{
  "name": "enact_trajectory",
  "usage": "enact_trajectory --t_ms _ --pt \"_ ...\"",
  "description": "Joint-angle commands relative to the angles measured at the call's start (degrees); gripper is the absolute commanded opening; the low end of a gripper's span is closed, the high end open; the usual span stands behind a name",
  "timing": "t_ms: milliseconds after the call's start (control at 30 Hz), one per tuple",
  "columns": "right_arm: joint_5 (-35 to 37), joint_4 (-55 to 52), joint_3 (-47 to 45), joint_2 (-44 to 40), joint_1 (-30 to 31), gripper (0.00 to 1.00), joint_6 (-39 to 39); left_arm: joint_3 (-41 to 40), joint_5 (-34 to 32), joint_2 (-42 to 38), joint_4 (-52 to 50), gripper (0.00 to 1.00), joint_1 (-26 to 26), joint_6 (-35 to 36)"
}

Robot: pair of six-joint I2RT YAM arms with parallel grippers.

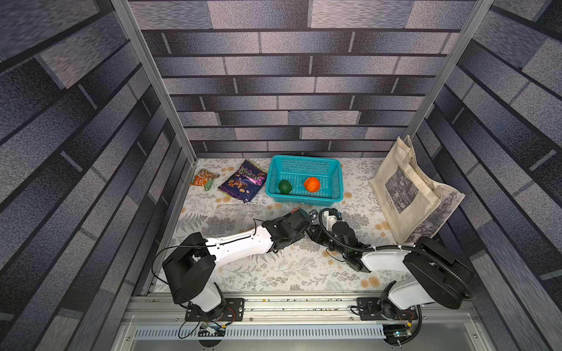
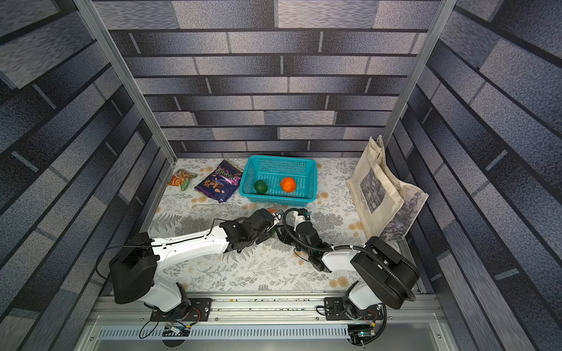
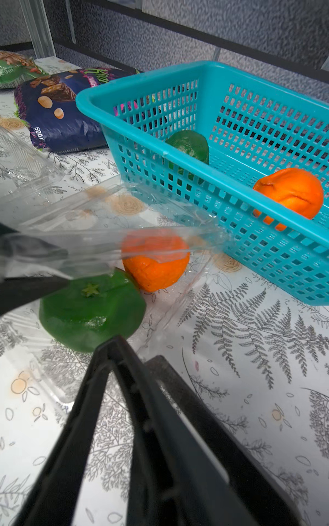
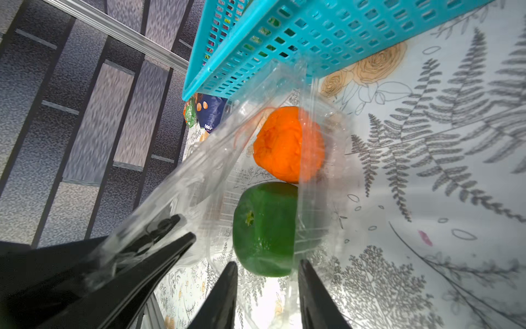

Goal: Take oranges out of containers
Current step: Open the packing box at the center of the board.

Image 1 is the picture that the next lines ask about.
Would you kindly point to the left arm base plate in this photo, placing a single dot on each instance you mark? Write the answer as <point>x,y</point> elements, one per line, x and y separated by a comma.
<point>229,311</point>

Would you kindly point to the aluminium rail frame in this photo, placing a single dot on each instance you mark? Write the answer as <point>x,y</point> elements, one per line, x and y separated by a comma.
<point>295,321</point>

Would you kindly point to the teal plastic basket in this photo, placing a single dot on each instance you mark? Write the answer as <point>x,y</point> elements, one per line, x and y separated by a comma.
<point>296,170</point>

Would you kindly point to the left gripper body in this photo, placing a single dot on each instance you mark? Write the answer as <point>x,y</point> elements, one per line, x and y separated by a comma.
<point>297,238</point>

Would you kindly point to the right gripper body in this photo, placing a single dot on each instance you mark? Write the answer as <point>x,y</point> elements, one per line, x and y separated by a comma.
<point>317,229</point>

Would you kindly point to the purple candy bag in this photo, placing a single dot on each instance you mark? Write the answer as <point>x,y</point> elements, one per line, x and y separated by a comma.
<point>245,183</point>

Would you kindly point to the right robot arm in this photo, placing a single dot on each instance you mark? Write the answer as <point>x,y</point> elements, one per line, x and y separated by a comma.
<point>437,275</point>

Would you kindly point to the right circuit board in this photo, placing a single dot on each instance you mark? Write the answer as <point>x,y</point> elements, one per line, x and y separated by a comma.
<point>396,335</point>

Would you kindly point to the left circuit board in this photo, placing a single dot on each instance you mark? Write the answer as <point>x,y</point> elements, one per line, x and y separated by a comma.
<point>211,330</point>

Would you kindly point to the beige canvas tote bag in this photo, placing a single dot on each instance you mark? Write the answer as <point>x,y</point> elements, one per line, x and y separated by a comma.
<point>413,204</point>

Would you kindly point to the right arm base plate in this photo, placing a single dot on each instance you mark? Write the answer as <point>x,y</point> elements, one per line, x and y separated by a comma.
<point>371,309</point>

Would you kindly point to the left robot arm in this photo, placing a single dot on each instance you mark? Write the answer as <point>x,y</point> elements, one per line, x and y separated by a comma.
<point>190,266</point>

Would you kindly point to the small orange green snack bag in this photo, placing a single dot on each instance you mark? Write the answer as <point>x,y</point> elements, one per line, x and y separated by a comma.
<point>205,179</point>

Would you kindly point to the circuit board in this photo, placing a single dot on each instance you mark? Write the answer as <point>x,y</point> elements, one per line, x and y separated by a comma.
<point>211,330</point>
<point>396,335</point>

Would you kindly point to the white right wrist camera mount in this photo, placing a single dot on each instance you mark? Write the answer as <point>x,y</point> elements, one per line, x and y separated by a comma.
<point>332,216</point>

